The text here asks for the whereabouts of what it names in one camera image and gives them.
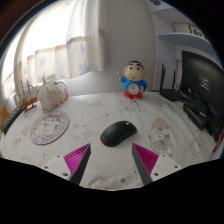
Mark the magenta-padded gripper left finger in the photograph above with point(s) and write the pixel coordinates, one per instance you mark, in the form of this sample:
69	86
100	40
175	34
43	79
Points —
76	158

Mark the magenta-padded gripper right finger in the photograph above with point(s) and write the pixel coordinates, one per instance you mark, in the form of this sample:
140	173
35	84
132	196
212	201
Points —
146	158

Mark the black computer mouse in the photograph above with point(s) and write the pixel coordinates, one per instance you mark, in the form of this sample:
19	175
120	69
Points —
117	133

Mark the white printed tablecloth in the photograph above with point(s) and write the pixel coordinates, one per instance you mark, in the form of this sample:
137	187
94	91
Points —
160	113

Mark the large white conch shell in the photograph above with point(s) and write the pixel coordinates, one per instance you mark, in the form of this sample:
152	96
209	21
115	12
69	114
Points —
52	95

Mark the black router with antennas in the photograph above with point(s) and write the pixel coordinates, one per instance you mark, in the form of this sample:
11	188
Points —
171	94

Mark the black keyboard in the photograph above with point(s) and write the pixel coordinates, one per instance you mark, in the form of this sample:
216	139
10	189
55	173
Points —
11	120

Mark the wooden model sailing ship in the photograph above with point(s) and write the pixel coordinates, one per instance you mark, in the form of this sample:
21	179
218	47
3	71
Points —
28	100

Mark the cartoon boy figurine with clock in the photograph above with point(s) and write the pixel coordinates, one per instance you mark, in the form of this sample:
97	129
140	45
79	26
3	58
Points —
134	83

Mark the orange flat board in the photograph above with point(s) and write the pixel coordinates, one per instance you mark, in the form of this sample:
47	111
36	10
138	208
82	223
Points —
3	116

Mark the black computer monitor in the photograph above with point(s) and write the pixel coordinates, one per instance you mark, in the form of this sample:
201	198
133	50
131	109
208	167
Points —
203	83

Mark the white star-print curtain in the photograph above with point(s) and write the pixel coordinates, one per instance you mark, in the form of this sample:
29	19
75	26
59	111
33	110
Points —
60	50

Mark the white wall shelf unit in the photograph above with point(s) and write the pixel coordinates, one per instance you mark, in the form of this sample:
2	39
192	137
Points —
186	36

